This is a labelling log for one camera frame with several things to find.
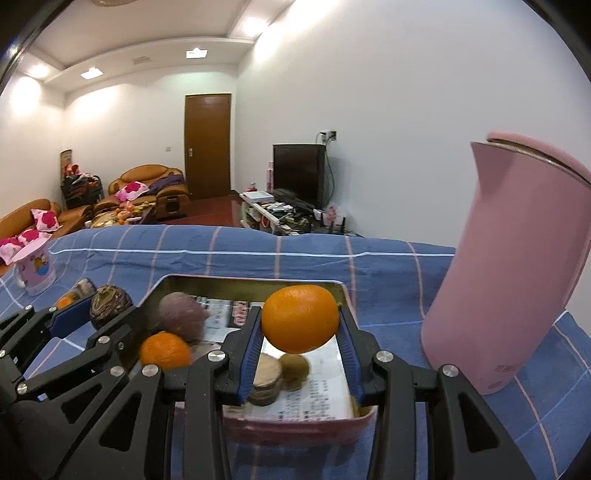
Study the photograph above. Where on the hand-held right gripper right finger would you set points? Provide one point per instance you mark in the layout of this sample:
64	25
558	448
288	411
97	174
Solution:
351	360

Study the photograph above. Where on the pink tin box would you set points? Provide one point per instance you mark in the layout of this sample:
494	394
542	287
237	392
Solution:
300	431

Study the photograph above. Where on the brownish green round fruit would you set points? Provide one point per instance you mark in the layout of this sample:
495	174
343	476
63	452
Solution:
295	367

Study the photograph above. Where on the coffee table with snacks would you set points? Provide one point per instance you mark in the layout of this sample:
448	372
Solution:
120	214

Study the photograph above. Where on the pink floral pillow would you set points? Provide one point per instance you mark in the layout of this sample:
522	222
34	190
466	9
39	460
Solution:
132	190
9	249
46	219
30	236

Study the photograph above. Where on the black router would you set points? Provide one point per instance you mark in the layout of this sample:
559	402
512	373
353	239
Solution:
338	227

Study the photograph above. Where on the pink kettle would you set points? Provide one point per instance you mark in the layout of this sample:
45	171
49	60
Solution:
498	258

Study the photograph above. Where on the pink cartoon mug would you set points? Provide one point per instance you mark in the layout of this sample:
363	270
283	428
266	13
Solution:
34	270

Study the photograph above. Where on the white flat box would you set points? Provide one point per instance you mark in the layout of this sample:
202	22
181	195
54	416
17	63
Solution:
258	195

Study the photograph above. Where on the brown wooden door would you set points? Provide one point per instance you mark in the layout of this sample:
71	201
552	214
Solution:
207	147

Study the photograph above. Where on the tall pink box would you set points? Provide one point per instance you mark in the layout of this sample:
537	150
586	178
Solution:
270	175

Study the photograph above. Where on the brown leather armchair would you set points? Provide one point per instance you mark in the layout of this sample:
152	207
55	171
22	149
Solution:
171	203

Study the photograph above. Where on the orange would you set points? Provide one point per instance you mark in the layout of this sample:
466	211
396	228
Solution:
164	350
300	318
64	302

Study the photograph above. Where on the dark mangosteen fruit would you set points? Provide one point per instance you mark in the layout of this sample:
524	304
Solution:
111	304

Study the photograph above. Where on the black rack with clothes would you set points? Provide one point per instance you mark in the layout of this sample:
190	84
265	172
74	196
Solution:
81	189

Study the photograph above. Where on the tan round cut chunk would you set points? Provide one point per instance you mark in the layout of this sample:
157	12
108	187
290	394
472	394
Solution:
267	376

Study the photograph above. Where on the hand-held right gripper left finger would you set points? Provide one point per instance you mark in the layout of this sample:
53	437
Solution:
249	360

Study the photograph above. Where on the black television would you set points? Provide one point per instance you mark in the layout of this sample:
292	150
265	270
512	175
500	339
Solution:
298	170

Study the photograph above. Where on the pink plastic bag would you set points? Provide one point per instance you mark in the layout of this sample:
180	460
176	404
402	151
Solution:
331	216

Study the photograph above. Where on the square ceiling light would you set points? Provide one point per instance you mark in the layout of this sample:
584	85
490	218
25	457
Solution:
91	73
196	53

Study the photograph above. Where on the purple blanket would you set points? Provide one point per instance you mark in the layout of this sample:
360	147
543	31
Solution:
166	181

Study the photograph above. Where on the brown leather sofa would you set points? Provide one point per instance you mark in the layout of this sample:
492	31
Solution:
69	217

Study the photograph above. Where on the white television stand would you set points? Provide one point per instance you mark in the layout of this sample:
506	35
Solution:
258	216

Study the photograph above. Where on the gold ceiling chandelier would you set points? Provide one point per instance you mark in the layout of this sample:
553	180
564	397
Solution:
111	2

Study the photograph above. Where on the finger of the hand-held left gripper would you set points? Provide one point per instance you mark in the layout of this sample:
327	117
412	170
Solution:
115	339
69	316

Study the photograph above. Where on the printed paper liner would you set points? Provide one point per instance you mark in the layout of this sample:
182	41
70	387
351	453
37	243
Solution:
318	392

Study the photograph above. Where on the blue plaid cloth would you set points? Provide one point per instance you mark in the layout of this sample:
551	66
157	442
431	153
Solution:
277	258

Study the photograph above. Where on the purple passion fruit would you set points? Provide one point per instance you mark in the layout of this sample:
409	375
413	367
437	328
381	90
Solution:
182	316

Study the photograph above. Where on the wall socket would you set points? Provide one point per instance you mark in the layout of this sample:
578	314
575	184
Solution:
329	135

